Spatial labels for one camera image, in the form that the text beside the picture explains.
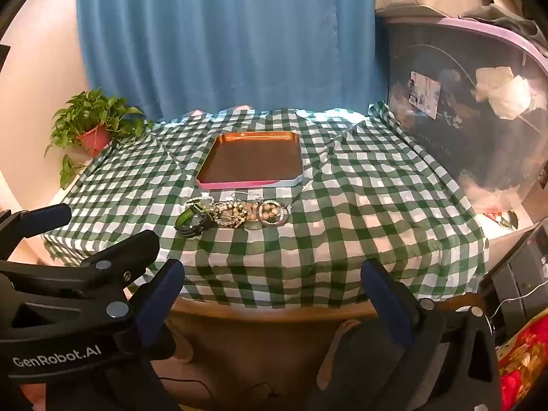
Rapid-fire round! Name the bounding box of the silver chain necklace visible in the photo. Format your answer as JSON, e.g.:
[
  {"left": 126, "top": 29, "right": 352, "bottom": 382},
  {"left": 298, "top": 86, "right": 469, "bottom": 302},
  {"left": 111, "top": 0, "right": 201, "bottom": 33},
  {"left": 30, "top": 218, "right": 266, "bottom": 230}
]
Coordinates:
[{"left": 229, "top": 190, "right": 264, "bottom": 204}]

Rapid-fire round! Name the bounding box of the red floral cloth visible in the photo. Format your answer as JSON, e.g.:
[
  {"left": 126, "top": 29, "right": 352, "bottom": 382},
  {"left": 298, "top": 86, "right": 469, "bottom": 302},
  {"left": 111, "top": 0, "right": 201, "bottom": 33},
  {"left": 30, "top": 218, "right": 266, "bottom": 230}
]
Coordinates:
[{"left": 497, "top": 312, "right": 548, "bottom": 411}]

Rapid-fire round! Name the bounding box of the pink bead bracelet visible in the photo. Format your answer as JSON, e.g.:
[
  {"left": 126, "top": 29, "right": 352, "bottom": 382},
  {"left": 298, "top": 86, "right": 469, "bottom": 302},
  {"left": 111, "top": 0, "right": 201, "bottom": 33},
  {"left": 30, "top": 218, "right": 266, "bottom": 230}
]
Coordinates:
[{"left": 257, "top": 205, "right": 289, "bottom": 227}]

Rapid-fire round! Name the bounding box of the white cable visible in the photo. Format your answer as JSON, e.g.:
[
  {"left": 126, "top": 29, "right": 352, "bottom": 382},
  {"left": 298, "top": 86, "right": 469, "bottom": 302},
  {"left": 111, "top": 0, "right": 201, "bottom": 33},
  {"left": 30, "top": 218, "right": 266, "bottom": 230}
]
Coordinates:
[{"left": 488, "top": 291, "right": 548, "bottom": 322}]

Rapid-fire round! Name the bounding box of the blue curtain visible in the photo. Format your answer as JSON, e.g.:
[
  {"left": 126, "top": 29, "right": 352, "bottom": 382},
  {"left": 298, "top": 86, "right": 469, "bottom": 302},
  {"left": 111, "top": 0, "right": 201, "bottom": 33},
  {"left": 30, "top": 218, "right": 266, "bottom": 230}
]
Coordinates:
[{"left": 76, "top": 0, "right": 388, "bottom": 123}]

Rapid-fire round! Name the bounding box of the green bangle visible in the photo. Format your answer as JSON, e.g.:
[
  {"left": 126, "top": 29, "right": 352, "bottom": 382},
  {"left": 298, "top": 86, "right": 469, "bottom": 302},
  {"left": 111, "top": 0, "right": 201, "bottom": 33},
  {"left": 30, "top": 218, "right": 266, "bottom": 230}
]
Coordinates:
[{"left": 175, "top": 206, "right": 198, "bottom": 229}]

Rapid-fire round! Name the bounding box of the black leather bracelet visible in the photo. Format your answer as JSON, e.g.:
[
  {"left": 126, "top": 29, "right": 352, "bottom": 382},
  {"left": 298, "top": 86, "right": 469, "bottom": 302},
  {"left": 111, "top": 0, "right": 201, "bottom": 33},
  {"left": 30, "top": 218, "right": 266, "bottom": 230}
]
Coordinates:
[{"left": 182, "top": 205, "right": 217, "bottom": 237}]

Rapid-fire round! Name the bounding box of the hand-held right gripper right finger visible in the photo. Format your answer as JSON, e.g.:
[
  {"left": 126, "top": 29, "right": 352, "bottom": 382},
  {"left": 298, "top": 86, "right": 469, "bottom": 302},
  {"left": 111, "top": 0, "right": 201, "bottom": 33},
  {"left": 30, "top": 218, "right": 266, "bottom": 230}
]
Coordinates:
[{"left": 312, "top": 259, "right": 502, "bottom": 411}]

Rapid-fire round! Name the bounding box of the potted green plant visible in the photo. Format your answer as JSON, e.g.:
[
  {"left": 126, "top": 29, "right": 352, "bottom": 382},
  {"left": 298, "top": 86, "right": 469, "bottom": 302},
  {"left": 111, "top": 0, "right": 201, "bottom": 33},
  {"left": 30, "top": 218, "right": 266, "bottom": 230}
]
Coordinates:
[{"left": 45, "top": 88, "right": 155, "bottom": 191}]

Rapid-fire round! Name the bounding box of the copper tray with pink rim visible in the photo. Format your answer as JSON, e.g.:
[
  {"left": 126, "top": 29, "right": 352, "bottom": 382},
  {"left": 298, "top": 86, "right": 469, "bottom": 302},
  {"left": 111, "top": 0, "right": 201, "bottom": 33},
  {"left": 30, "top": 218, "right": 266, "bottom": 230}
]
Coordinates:
[{"left": 196, "top": 132, "right": 306, "bottom": 190}]

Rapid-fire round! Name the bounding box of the white crumpled bag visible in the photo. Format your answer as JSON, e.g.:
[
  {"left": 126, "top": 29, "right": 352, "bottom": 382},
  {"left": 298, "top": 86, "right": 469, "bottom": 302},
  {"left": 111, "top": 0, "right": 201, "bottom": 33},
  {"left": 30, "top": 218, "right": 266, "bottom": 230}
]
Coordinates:
[{"left": 473, "top": 65, "right": 548, "bottom": 121}]

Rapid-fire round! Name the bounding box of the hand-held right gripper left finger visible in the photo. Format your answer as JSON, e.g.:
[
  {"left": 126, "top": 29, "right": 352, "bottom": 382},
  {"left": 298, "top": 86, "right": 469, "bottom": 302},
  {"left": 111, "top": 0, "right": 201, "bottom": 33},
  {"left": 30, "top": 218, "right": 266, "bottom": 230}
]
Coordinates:
[{"left": 107, "top": 259, "right": 186, "bottom": 362}]

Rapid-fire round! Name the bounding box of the crystal bracelet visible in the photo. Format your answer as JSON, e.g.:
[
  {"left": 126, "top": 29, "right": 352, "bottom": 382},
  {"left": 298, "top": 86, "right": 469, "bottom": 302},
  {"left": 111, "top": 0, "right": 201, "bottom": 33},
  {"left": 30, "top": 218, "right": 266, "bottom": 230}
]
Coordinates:
[{"left": 213, "top": 202, "right": 240, "bottom": 227}]

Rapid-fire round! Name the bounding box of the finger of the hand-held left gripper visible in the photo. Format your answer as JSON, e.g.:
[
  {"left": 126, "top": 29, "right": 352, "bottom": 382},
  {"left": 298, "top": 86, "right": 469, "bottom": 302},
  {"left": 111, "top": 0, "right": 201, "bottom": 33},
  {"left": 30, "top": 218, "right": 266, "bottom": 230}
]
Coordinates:
[
  {"left": 0, "top": 204, "right": 72, "bottom": 258},
  {"left": 0, "top": 230, "right": 160, "bottom": 304}
]

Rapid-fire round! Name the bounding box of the brown chair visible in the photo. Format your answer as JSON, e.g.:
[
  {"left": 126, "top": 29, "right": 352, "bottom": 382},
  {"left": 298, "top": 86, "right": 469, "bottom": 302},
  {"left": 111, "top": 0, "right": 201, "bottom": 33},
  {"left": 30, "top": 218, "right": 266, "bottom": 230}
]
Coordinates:
[{"left": 152, "top": 308, "right": 386, "bottom": 411}]

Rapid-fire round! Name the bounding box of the grey cloth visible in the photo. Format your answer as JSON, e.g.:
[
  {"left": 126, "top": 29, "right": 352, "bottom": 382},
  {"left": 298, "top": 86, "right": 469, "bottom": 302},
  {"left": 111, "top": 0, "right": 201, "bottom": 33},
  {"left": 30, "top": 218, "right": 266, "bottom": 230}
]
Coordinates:
[{"left": 460, "top": 2, "right": 548, "bottom": 58}]

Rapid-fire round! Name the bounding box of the green checkered tablecloth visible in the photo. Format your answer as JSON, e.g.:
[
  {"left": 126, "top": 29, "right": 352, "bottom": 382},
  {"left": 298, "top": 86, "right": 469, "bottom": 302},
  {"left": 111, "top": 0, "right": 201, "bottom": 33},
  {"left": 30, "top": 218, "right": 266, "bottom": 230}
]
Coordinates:
[{"left": 42, "top": 102, "right": 489, "bottom": 309}]

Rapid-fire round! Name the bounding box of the wooden bead bracelet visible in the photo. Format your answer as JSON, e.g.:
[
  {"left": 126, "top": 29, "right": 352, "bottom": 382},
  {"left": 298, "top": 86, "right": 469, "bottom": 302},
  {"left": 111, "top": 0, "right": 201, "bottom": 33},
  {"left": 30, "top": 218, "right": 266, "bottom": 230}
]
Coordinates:
[{"left": 256, "top": 200, "right": 288, "bottom": 223}]

